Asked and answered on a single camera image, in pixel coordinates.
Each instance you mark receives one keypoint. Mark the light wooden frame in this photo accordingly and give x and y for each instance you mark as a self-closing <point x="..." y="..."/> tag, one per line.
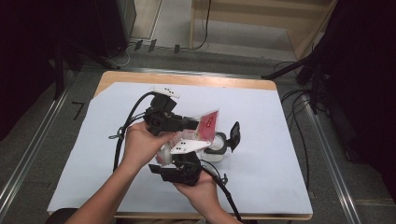
<point x="249" y="18"/>

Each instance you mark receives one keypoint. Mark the red and white spout pouch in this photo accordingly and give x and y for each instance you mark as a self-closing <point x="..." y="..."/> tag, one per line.
<point x="208" y="126"/>

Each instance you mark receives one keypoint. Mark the black curtain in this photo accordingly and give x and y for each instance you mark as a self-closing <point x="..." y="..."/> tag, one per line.
<point x="367" y="77"/>

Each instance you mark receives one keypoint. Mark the black cabinet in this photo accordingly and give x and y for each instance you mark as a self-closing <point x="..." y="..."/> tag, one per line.
<point x="115" y="25"/>

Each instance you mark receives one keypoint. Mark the white paper sheet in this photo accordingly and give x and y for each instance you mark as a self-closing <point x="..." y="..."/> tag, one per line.
<point x="264" y="155"/>

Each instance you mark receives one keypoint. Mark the person's right hand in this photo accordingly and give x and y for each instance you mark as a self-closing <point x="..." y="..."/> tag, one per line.
<point x="204" y="194"/>

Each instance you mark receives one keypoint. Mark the person's left hand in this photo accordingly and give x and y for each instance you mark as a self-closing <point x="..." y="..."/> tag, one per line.
<point x="140" y="146"/>

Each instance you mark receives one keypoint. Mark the small black floor bracket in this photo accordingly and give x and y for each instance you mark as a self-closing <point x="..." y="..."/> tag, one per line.
<point x="152" y="45"/>
<point x="138" y="45"/>

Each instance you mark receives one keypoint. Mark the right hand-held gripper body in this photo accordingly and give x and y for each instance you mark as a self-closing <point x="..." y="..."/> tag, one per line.
<point x="186" y="172"/>

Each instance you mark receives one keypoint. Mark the black tripod stand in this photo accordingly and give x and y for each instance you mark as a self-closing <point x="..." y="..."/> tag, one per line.
<point x="289" y="67"/>

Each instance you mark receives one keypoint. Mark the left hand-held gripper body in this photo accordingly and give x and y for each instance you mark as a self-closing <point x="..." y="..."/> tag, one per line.
<point x="162" y="119"/>

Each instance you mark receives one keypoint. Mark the metal floor rail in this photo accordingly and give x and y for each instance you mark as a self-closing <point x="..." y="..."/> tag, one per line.
<point x="31" y="161"/>
<point x="333" y="168"/>

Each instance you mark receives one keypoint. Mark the clear jar with black lid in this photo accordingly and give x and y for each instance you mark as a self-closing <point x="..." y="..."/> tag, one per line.
<point x="219" y="152"/>

